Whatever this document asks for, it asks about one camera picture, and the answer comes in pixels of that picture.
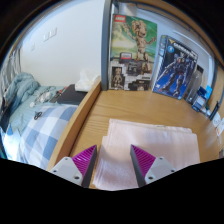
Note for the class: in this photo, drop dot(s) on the grey metal bed rail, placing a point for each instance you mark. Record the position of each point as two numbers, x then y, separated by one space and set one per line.
9 73

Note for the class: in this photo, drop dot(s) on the green toy figure box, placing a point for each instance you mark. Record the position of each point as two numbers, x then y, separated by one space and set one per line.
133 53

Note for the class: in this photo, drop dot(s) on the pale pink towel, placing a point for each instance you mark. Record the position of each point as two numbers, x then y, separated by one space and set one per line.
160 146

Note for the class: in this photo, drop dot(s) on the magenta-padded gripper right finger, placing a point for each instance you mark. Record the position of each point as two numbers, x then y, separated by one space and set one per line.
156 168

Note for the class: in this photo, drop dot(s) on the teal crumpled blanket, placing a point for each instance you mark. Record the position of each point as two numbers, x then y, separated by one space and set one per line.
21 90

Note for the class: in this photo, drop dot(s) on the dark flat laptop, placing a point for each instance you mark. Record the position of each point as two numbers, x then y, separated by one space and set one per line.
70 95

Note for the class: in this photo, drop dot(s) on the blue robot model box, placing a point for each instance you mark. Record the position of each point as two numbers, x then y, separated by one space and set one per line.
175 68

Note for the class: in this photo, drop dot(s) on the small dark blue box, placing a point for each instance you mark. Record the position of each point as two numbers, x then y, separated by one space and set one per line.
199 100

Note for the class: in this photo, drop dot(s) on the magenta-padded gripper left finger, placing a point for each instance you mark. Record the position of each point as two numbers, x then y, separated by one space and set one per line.
68 168

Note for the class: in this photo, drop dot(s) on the white cup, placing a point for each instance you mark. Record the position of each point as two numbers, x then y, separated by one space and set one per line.
217 119

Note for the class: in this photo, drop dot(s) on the white wall switch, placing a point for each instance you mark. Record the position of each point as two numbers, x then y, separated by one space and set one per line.
50 34

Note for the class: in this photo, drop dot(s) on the dark transparent water bottle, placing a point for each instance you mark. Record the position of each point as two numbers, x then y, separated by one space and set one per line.
195 83

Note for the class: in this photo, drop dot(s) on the black scissors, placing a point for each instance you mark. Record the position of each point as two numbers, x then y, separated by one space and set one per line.
37 115

